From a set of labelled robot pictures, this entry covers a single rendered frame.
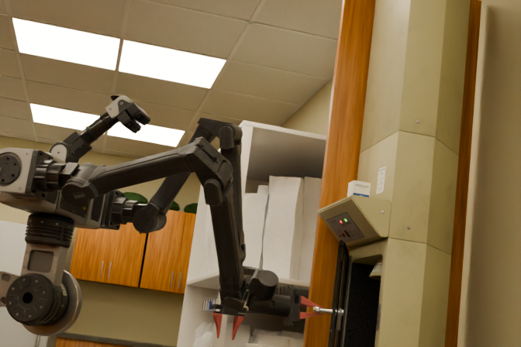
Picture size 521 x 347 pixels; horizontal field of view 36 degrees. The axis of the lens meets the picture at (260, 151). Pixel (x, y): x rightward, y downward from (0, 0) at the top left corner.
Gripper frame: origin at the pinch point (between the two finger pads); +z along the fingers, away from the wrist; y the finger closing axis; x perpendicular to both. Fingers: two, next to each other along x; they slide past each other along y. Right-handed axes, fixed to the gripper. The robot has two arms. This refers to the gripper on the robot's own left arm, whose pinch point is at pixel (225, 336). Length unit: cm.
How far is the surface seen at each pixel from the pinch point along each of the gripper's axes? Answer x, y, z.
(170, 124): 358, 0, -156
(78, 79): 282, -70, -156
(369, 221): -45, 27, -34
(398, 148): -46, 33, -55
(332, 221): -21.1, 24.0, -36.4
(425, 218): -46, 43, -37
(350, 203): -43, 22, -39
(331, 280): -8.5, 29.1, -20.5
